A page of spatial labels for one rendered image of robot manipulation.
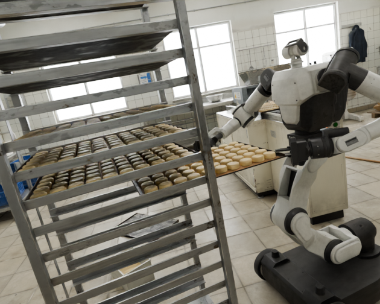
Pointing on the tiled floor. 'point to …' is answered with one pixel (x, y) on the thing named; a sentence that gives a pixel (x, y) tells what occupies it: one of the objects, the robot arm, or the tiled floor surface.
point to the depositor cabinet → (247, 136)
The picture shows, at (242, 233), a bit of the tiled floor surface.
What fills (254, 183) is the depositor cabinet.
